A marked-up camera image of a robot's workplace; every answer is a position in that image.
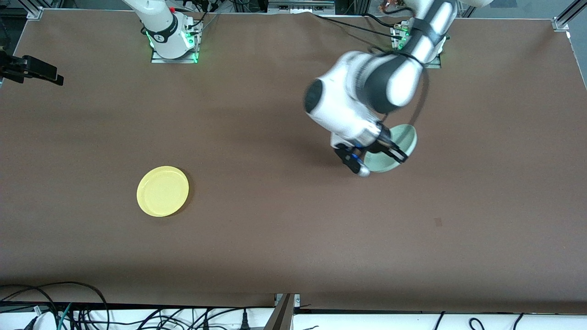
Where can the small metal bracket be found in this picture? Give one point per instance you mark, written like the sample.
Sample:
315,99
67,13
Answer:
297,300

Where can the aluminium profile strut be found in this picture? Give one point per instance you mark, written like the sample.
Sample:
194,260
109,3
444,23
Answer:
280,318

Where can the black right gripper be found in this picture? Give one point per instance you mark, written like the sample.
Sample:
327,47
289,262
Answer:
28,67

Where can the brown table cover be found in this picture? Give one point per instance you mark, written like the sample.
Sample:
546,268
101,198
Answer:
293,238

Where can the grey power strip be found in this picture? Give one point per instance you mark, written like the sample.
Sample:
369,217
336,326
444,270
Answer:
300,7

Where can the yellow round plate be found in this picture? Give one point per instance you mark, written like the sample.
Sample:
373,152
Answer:
163,191

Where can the pale green round plate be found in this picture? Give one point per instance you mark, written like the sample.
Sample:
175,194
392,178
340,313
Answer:
404,137

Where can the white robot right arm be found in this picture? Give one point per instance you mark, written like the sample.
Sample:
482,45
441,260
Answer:
160,27

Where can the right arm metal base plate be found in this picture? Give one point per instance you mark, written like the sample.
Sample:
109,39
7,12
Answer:
158,58

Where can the small orange object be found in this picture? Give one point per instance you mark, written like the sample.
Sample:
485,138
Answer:
390,5

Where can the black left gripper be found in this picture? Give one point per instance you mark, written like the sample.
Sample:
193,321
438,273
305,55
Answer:
384,144

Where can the aluminium corner profile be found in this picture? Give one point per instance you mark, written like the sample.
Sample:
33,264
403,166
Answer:
564,18
34,11

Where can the white ledge board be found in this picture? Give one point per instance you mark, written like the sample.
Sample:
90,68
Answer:
367,323

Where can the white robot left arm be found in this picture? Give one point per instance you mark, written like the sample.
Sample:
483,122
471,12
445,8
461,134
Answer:
348,101

